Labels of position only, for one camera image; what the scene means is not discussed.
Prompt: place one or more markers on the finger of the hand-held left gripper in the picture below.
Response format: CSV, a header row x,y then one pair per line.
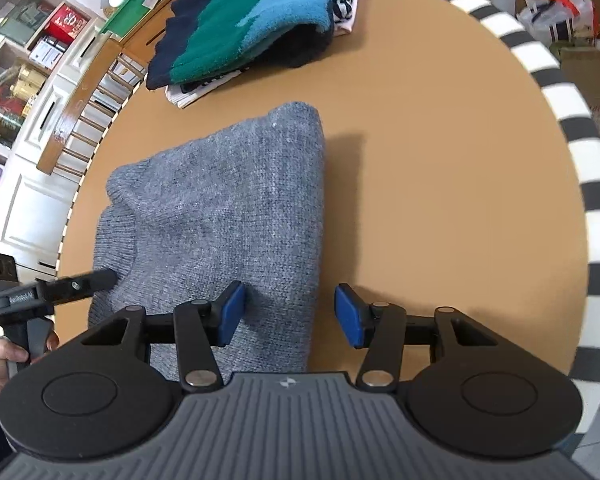
x,y
80,282

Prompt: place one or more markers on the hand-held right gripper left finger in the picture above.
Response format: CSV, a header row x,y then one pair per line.
x,y
232,315

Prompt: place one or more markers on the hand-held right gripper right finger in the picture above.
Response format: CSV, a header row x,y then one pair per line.
x,y
347,315

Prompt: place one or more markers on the grey knit button vest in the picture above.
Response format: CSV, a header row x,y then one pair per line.
x,y
220,210

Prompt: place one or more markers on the person's left hand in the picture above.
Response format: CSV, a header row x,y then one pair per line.
x,y
5,355

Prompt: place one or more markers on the wooden spindle chair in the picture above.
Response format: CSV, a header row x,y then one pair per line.
x,y
80,100

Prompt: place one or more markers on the white folded garment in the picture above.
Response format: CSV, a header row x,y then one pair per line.
x,y
190,92

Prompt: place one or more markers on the wooden sideboard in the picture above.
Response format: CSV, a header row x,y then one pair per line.
x,y
147,42

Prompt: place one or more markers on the red gift box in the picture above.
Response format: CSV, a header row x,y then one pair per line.
x,y
69,24

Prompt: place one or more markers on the green storage box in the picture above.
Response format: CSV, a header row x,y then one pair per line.
x,y
22,22

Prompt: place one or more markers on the green plastic basket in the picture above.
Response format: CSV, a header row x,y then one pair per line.
x,y
125,16

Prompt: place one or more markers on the green blue knit sweater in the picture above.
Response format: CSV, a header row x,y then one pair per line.
x,y
240,15

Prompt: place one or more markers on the cardboard box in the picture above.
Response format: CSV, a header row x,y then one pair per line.
x,y
597,90

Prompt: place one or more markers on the white plastic bag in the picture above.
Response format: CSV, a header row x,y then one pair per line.
x,y
555,15

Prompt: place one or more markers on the white wall cabinet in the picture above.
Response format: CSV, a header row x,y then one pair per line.
x,y
25,200

